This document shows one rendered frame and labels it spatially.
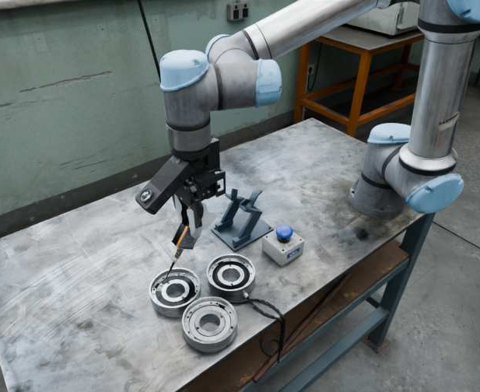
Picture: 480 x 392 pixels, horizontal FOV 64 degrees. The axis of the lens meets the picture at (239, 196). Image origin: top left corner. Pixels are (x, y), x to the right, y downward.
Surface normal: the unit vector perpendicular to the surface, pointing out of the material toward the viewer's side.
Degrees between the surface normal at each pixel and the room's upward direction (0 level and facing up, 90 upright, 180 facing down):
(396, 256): 0
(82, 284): 0
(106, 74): 90
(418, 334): 0
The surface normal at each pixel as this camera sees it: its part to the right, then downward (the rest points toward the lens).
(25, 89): 0.62, 0.48
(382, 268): 0.00, -0.79
